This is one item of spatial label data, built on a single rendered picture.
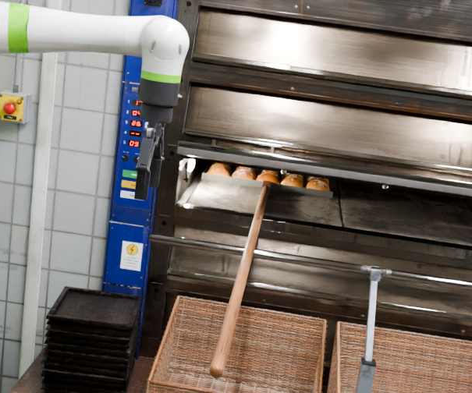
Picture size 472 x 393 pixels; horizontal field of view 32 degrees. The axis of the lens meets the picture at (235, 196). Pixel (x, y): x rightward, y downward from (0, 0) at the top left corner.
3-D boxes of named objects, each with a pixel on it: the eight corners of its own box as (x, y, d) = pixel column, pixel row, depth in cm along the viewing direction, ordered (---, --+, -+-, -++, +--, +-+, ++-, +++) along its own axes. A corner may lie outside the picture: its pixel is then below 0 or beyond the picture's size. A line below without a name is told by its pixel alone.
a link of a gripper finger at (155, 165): (149, 158, 203) (150, 157, 204) (145, 185, 205) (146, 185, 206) (161, 160, 203) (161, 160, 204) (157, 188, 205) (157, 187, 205)
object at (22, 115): (3, 117, 298) (5, 89, 296) (30, 121, 297) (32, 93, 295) (-5, 120, 291) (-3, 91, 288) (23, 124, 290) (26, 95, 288)
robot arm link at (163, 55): (145, 15, 182) (194, 23, 185) (141, 12, 194) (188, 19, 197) (138, 79, 186) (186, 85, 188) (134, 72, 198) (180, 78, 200)
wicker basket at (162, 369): (168, 362, 312) (175, 292, 306) (317, 387, 308) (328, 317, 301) (139, 425, 265) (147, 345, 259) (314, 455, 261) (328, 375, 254)
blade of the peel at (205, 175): (332, 198, 344) (333, 192, 343) (200, 178, 347) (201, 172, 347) (331, 180, 379) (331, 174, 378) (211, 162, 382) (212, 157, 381)
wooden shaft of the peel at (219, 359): (221, 380, 171) (224, 367, 170) (207, 378, 171) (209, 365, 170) (268, 193, 337) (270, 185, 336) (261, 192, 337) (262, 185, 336)
